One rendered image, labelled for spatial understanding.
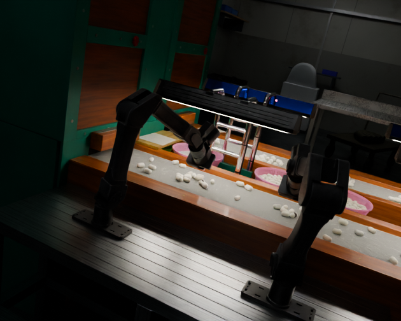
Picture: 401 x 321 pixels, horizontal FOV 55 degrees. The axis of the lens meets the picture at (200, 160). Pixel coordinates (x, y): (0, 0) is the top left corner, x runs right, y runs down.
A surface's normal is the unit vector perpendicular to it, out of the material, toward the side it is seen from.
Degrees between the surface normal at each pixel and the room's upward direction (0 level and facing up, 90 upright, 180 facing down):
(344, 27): 90
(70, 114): 90
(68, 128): 90
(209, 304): 0
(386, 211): 90
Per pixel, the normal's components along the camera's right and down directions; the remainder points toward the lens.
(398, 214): -0.37, 0.21
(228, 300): 0.20, -0.93
